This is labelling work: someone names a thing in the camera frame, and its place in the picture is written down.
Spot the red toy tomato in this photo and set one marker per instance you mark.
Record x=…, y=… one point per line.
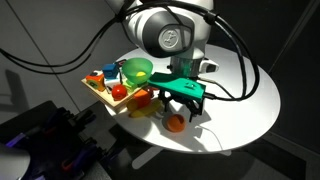
x=119, y=92

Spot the wooden tray box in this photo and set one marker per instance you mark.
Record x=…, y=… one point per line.
x=106, y=95

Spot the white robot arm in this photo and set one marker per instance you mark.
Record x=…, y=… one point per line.
x=171, y=29

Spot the blue foam cube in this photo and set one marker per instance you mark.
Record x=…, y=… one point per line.
x=110, y=71

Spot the orange shape cube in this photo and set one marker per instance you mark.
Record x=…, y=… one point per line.
x=96, y=80

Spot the yellow toy lemon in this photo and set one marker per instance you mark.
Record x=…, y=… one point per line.
x=141, y=74

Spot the round white table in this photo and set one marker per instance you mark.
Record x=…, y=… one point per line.
x=223, y=127

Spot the green translucent bowl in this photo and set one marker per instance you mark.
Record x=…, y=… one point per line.
x=134, y=65

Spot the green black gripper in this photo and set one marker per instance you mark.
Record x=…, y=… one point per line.
x=182, y=90

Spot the orange toy cheese wedge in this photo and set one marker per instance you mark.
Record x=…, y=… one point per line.
x=142, y=98

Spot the yellow toy banana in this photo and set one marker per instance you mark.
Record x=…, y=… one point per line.
x=144, y=111

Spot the orange toy fruit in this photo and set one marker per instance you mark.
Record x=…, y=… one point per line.
x=176, y=123

